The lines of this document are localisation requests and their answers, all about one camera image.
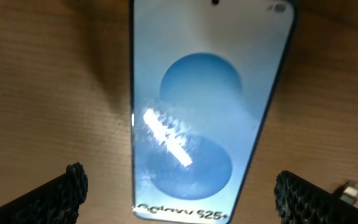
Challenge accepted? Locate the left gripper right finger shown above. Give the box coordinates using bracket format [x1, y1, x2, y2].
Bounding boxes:
[273, 170, 358, 224]

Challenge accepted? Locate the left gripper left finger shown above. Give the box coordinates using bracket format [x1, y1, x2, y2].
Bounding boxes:
[0, 162, 88, 224]

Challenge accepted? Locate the blue Galaxy smartphone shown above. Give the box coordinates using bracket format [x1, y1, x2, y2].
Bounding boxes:
[130, 0, 298, 223]

